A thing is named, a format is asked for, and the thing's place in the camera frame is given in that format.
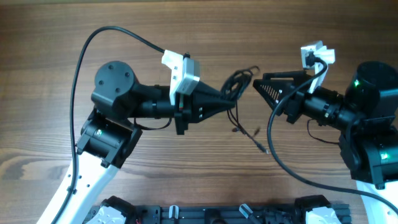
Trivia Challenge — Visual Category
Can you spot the right camera black cable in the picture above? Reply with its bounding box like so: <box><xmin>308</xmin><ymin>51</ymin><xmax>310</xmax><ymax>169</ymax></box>
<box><xmin>267</xmin><ymin>57</ymin><xmax>398</xmax><ymax>215</ymax></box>

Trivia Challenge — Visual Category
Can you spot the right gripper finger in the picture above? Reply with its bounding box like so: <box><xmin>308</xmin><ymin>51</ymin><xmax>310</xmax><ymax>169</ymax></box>
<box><xmin>253</xmin><ymin>79</ymin><xmax>294</xmax><ymax>110</ymax></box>
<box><xmin>262</xmin><ymin>70</ymin><xmax>311</xmax><ymax>82</ymax></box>

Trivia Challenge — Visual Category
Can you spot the camera black cable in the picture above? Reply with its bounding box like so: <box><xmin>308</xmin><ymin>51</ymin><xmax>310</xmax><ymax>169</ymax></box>
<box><xmin>51</xmin><ymin>26</ymin><xmax>166</xmax><ymax>224</ymax></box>
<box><xmin>267</xmin><ymin>57</ymin><xmax>398</xmax><ymax>215</ymax></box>

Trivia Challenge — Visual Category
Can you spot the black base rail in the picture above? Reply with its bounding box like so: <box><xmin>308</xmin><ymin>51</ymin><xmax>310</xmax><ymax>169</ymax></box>
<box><xmin>83</xmin><ymin>195</ymin><xmax>353</xmax><ymax>224</ymax></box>

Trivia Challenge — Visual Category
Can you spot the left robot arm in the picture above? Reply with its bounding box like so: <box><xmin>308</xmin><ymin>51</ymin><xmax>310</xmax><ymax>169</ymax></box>
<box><xmin>39</xmin><ymin>58</ymin><xmax>235</xmax><ymax>223</ymax></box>

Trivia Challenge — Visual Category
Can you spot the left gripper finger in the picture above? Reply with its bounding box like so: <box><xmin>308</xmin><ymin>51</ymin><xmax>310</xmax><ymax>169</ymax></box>
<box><xmin>194</xmin><ymin>82</ymin><xmax>222</xmax><ymax>101</ymax></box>
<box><xmin>194</xmin><ymin>99</ymin><xmax>235</xmax><ymax>123</ymax></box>

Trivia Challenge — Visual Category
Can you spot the black cable bundle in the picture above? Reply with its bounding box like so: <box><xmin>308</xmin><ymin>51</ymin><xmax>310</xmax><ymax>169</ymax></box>
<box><xmin>220</xmin><ymin>65</ymin><xmax>270</xmax><ymax>154</ymax></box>

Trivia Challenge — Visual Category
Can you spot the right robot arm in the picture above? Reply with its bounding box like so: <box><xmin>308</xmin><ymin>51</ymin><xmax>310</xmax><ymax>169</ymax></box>
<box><xmin>253</xmin><ymin>61</ymin><xmax>397</xmax><ymax>223</ymax></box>

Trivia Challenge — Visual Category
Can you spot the left camera black cable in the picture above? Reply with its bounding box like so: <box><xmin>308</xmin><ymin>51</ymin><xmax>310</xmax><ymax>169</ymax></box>
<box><xmin>51</xmin><ymin>26</ymin><xmax>166</xmax><ymax>224</ymax></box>

